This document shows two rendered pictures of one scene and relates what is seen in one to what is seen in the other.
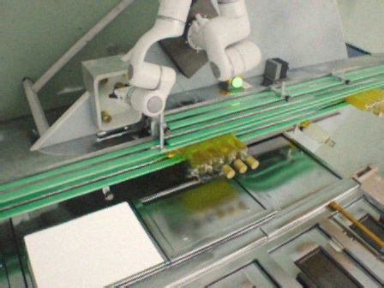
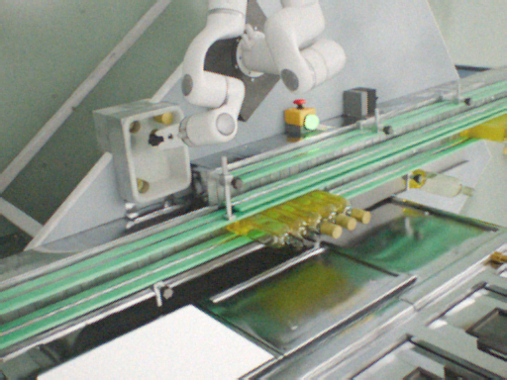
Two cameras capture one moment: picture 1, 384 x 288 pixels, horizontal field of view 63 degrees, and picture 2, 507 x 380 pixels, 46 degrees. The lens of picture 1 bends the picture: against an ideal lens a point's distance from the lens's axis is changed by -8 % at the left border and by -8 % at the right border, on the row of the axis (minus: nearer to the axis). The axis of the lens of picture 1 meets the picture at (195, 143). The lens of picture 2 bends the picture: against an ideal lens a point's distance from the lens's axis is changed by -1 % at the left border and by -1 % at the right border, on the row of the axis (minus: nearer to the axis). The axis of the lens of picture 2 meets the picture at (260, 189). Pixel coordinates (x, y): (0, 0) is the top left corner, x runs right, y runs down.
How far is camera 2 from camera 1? 0.48 m
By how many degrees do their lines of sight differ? 16
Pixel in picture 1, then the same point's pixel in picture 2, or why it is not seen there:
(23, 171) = (27, 270)
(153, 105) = (223, 126)
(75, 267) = not seen: outside the picture
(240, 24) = (312, 13)
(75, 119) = (93, 195)
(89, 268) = not seen: outside the picture
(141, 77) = (204, 87)
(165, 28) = (223, 23)
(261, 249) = (410, 323)
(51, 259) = not seen: outside the picture
